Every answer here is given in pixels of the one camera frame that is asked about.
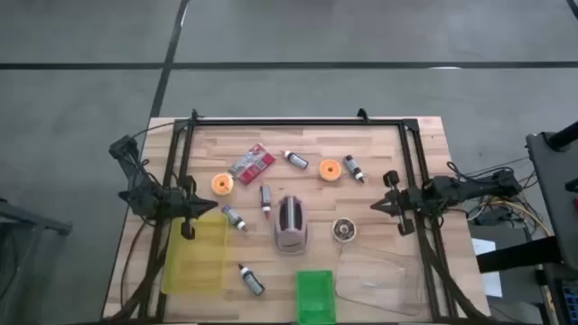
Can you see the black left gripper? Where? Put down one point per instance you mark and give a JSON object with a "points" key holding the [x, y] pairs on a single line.
{"points": [[189, 205]]}

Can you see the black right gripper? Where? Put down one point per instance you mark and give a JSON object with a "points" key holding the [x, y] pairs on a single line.
{"points": [[399, 203]]}

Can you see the dark small bottle white cap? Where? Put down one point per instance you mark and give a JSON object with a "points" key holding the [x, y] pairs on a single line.
{"points": [[252, 281], [232, 216], [351, 166]]}

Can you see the red snack packet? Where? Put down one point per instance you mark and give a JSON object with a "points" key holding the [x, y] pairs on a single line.
{"points": [[255, 167]]}

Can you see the dark red small bottle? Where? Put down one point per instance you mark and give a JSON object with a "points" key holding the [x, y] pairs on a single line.
{"points": [[298, 160]]}

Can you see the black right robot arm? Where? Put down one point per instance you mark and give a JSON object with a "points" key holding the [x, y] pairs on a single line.
{"points": [[451, 189]]}

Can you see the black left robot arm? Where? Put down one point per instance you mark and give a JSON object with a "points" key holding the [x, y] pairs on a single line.
{"points": [[149, 198]]}

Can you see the yellow plastic bin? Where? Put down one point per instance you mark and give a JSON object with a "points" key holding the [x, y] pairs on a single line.
{"points": [[198, 262]]}

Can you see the clear plastic container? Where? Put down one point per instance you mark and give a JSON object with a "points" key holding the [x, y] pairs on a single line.
{"points": [[384, 280]]}

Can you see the green plastic basket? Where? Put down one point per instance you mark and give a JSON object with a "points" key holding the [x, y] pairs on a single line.
{"points": [[316, 298]]}

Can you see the white paper sheet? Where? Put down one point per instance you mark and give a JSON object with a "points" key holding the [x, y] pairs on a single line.
{"points": [[490, 280]]}

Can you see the black crossbar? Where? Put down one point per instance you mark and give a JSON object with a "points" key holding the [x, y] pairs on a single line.
{"points": [[519, 255]]}

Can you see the dark grey cart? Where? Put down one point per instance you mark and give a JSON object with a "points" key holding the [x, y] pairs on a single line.
{"points": [[555, 189]]}

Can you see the grey metal stand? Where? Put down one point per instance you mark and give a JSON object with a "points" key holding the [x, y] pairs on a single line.
{"points": [[27, 219]]}

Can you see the blue crate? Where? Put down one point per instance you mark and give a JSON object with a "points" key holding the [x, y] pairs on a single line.
{"points": [[571, 298]]}

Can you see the black frame clamp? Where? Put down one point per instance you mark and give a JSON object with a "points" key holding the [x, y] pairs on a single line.
{"points": [[194, 114], [362, 114]]}

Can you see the black aluminium table frame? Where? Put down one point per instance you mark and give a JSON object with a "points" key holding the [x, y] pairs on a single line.
{"points": [[293, 122]]}

